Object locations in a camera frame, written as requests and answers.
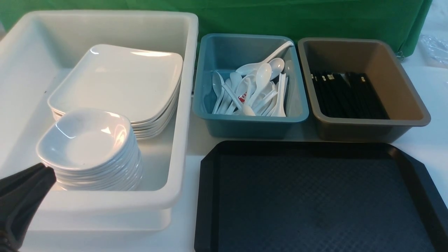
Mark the black serving tray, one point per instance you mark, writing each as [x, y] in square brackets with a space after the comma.
[277, 196]

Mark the stack of white bowls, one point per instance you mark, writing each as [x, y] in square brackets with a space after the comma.
[91, 149]

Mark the clear plastic bag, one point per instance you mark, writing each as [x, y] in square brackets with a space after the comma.
[434, 50]

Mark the stack of white square plates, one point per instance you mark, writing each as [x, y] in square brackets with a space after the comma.
[157, 122]

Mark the blue plastic spoon bin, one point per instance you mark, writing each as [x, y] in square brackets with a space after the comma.
[225, 53]

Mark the large white square plate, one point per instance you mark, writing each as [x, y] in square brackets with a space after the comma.
[110, 62]

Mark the brown plastic chopstick bin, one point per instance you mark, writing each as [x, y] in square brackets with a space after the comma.
[390, 81]

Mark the large white plastic tub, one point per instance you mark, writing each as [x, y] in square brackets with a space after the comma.
[36, 54]

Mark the pile of black chopsticks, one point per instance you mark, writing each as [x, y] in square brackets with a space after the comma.
[350, 95]

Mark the pile of white soup spoons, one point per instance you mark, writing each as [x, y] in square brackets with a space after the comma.
[255, 89]

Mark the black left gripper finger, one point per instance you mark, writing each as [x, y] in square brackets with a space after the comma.
[26, 178]
[18, 208]

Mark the green cloth backdrop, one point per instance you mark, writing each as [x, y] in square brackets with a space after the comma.
[395, 22]

